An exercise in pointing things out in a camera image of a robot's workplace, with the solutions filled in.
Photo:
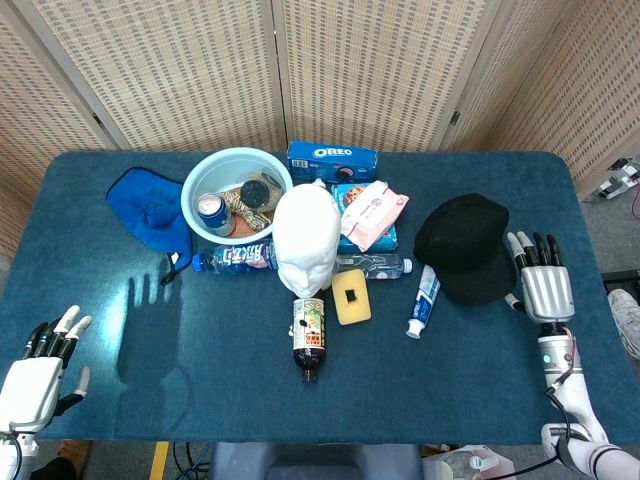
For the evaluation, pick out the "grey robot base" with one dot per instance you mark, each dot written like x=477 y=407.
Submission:
x=315 y=462

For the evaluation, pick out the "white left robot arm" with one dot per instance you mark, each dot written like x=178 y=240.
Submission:
x=15 y=455

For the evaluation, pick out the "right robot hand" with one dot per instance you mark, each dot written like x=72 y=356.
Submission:
x=547 y=292

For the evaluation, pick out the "clear water bottle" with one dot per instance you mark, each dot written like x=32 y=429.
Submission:
x=370 y=265

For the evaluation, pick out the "blue label drink bottle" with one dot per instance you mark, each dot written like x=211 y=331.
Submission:
x=240 y=257

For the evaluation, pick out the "white power strip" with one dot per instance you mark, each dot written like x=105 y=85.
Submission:
x=620 y=180

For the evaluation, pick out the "blue microfiber cloth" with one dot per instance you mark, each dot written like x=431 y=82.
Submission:
x=150 y=210

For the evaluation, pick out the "white blue toothpaste tube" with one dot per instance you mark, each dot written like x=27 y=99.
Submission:
x=422 y=305

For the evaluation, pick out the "white foam mannequin head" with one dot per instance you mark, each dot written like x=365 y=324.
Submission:
x=305 y=235

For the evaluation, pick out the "blue cookie box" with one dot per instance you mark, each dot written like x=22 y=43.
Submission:
x=385 y=242

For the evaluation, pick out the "clear plastic container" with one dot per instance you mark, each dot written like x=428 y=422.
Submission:
x=470 y=465

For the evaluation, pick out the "blue Oreo box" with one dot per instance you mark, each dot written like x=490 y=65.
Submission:
x=330 y=160

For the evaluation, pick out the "black cap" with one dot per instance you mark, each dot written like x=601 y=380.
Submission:
x=465 y=250

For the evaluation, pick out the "dark tea bottle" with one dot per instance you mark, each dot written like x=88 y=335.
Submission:
x=310 y=335

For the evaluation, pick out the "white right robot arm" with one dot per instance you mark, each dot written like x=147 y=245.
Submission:
x=575 y=400

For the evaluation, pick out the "woven folding screen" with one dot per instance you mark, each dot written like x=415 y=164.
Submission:
x=175 y=70

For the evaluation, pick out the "round dark lid jar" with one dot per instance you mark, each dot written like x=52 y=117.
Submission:
x=257 y=192

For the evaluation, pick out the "white sneaker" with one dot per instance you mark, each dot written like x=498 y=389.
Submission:
x=625 y=320

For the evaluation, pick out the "yellow sponge with slot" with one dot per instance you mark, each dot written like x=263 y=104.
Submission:
x=352 y=310

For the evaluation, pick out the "pink wet wipes pack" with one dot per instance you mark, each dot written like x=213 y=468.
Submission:
x=372 y=215

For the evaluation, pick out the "light blue plastic basin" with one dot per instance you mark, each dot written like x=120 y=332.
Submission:
x=220 y=167

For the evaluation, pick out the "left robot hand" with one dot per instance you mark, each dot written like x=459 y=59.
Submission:
x=30 y=395

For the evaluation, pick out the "blue soda can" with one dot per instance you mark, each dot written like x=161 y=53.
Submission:
x=215 y=215

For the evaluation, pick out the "teal fabric table cover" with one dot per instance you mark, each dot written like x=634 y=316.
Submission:
x=200 y=350

